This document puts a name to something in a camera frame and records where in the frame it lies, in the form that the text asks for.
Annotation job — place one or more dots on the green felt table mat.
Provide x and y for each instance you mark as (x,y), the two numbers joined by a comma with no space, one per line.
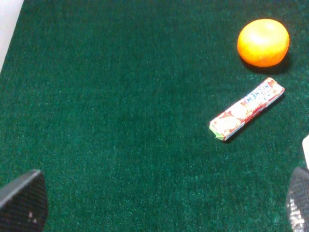
(112,100)

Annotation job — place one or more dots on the red white candy pack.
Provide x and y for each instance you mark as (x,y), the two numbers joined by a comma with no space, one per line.
(237,115)

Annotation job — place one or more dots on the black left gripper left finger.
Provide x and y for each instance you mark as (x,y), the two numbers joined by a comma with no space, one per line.
(24,203)

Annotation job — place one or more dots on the white black board eraser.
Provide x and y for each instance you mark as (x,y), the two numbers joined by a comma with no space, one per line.
(305,145)

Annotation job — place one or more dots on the orange mandarin fruit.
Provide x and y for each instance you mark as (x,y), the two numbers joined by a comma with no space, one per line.
(263,42)

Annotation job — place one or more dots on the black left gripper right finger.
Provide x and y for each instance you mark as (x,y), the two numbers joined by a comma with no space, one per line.
(297,200)

